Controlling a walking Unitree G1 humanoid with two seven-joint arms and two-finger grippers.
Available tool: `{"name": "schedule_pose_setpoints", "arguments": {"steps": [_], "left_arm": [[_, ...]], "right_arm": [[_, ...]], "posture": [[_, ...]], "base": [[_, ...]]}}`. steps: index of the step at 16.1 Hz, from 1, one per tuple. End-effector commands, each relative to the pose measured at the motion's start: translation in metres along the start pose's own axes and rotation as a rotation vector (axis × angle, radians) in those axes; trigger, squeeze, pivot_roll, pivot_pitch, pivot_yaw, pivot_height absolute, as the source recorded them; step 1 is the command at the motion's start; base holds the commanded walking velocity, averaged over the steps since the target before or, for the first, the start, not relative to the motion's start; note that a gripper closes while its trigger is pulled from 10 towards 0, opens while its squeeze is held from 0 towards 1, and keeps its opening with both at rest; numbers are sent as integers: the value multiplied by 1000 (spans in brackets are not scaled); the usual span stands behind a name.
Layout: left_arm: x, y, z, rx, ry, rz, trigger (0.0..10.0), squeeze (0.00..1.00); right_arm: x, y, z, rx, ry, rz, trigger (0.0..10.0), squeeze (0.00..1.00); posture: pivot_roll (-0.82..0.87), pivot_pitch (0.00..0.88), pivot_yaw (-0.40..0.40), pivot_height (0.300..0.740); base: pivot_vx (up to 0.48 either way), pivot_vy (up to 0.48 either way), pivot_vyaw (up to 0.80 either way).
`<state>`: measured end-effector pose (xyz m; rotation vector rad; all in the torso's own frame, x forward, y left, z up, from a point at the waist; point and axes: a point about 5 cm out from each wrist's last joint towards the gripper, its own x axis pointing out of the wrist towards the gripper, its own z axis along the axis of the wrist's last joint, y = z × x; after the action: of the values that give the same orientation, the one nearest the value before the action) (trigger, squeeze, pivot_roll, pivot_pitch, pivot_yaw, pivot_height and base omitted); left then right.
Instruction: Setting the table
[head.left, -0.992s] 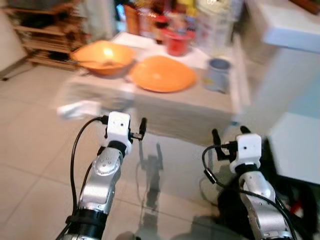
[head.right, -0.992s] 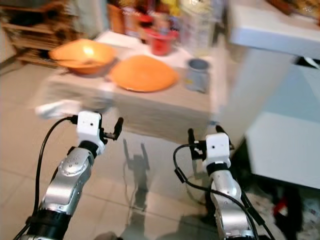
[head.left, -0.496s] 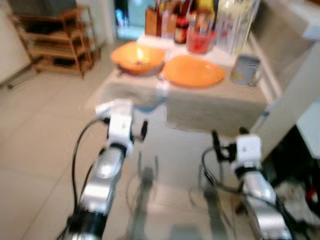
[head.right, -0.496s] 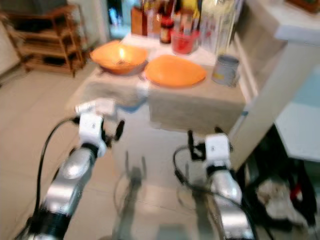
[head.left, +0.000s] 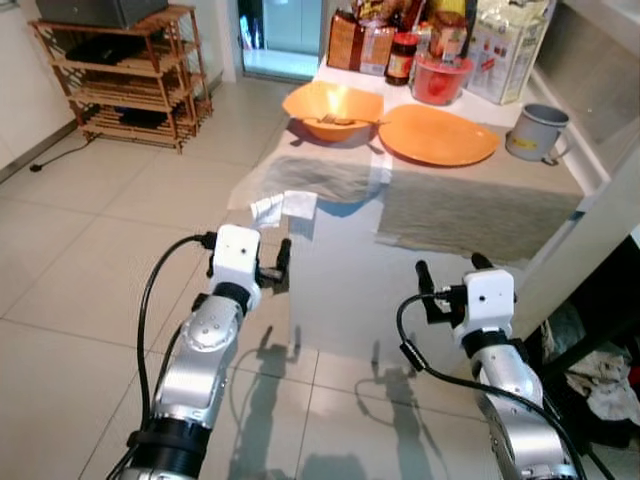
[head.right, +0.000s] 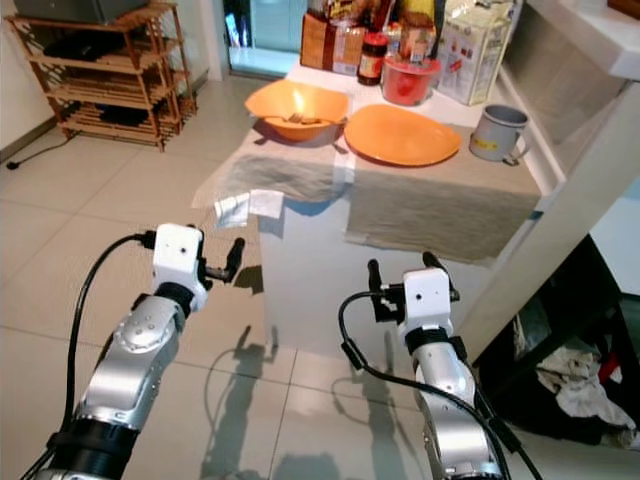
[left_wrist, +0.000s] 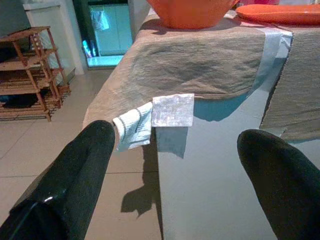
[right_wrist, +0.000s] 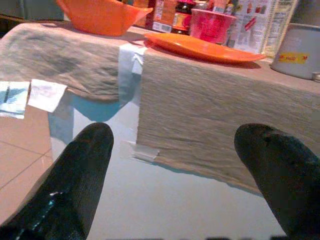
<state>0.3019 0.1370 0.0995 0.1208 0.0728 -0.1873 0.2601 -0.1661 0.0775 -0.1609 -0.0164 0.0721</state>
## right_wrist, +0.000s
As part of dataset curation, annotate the orange plastic bowl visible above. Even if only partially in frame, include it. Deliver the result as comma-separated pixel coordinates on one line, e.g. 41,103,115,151
56,0,154,37

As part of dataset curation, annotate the white printed food box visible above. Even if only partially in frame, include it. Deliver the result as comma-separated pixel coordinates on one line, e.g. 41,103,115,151
226,0,300,58

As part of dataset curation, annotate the white tape strip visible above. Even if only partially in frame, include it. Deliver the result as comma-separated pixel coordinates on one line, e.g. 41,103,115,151
118,43,148,76
127,141,161,163

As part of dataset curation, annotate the white blue paper piece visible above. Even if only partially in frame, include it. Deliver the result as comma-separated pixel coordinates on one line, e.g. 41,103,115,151
0,81,31,120

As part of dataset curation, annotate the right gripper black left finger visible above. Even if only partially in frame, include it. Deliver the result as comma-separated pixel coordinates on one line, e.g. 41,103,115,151
0,122,115,240

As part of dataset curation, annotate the grey tub with yellow label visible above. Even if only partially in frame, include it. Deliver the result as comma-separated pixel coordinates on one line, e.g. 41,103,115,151
270,22,320,81

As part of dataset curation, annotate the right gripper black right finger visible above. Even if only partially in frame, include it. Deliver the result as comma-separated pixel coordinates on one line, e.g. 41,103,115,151
234,123,320,240

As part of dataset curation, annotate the red orange carton box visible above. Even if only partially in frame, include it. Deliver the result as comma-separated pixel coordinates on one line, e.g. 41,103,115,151
144,0,178,33

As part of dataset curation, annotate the beige grey cloth placemat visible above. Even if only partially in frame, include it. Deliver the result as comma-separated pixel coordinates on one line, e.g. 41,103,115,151
0,23,148,102

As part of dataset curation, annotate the orange plastic plate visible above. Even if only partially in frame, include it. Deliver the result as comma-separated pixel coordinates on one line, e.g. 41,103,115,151
144,32,267,65

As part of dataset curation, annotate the grey green furniture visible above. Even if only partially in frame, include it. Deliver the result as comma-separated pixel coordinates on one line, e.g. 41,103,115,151
0,0,65,21

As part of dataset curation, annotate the dark jar with label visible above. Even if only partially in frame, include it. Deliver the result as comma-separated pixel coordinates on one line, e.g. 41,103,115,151
171,0,196,35

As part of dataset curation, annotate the pink plastic cup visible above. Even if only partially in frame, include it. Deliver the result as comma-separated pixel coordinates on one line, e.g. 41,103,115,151
189,8,238,46

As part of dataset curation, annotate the beige woven placemat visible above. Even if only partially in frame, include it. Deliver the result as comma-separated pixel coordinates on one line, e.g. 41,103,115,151
136,47,320,196

